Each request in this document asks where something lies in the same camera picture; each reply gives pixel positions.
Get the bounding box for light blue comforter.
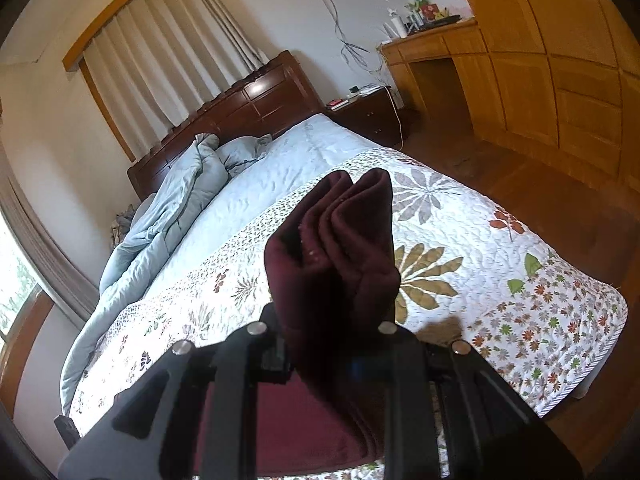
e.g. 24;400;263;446
60;132;275;404

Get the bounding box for beige window curtain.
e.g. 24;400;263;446
82;0;268;158

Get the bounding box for maroon pants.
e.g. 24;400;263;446
194;168;403;479

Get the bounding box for floral quilt bedspread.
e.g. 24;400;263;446
69;112;629;480

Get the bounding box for wooden desk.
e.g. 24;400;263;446
380;20;506;140

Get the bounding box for dark wooden nightstand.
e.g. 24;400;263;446
326;86;412;148

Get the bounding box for dark wooden headboard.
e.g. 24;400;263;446
127;50;324;200

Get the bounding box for white cable on wall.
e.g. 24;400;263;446
294;0;392;76

